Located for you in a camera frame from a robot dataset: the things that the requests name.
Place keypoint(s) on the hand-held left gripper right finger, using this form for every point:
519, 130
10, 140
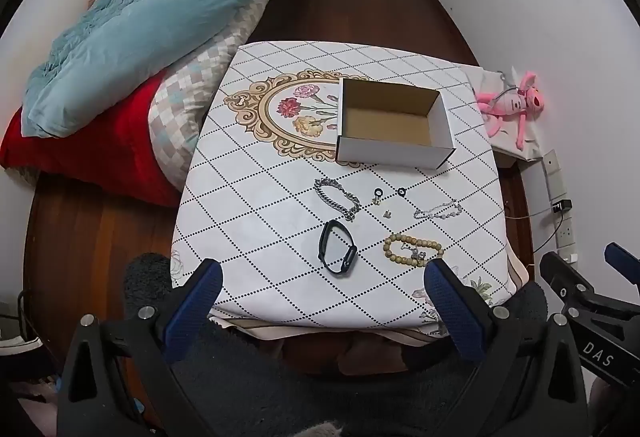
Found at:
450, 309

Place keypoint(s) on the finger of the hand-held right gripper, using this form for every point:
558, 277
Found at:
562, 273
622, 258

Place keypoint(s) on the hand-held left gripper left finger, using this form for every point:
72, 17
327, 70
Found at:
195, 312

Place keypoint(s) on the black smart band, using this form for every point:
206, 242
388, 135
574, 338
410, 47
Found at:
345, 263

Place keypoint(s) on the white cardboard box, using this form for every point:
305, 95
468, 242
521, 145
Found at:
390, 154

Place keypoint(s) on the white plug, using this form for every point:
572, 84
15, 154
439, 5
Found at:
570, 259

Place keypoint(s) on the black charger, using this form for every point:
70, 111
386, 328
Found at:
562, 207

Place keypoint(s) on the person's dark fleece clothing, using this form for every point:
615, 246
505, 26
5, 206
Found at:
280, 397

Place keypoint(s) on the diamond patterned tablecloth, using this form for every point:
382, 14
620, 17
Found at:
270, 197

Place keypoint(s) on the pink plush toy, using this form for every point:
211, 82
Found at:
510, 106

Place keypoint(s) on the red blanket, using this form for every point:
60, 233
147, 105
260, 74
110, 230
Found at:
100, 152

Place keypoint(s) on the light blue quilt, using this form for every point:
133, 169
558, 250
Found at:
125, 27

